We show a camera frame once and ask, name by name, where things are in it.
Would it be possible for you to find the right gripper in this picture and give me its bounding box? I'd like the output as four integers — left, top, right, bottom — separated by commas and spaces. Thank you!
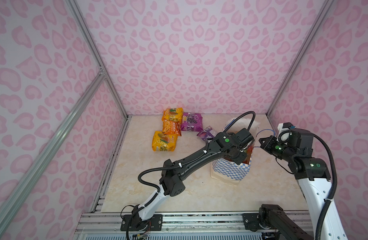
257, 134, 297, 162

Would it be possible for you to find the white blue checkered paper bag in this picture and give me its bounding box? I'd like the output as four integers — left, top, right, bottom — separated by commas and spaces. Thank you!
211, 118, 276, 186

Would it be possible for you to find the orange snack packet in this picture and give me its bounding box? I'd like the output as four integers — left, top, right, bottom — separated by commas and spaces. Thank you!
163, 120, 182, 136

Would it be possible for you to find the red fruit candy bag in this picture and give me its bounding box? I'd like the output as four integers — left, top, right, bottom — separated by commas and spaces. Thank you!
242, 144, 254, 165

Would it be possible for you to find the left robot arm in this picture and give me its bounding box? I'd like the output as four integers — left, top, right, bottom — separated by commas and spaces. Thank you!
122, 128, 255, 233

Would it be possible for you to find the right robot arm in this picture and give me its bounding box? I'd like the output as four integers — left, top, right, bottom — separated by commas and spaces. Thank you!
243, 126, 347, 240

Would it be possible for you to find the magenta grape candy bag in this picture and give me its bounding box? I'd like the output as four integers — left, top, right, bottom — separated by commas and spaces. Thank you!
181, 113, 203, 132

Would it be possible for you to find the yellow orange candy bag back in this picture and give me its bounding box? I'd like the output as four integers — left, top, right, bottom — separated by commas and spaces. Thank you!
162, 108, 184, 125

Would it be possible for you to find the yellow mango candy bag left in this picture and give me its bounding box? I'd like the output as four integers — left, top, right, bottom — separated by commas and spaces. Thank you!
152, 131, 178, 152

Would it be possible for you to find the purple snack packet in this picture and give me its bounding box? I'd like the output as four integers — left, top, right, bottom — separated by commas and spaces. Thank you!
197, 126, 218, 141

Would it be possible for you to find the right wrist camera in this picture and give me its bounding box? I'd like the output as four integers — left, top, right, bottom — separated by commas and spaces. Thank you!
278, 122, 295, 143

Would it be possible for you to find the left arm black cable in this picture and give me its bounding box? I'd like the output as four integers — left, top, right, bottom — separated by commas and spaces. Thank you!
223, 110, 257, 134

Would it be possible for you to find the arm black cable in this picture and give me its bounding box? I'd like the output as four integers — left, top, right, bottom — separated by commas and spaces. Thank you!
311, 133, 338, 240
223, 110, 257, 134

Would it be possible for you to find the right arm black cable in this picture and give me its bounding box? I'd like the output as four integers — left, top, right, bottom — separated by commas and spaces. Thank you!
311, 133, 338, 240

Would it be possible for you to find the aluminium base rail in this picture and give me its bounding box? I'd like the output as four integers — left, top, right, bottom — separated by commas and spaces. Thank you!
71, 210, 314, 240

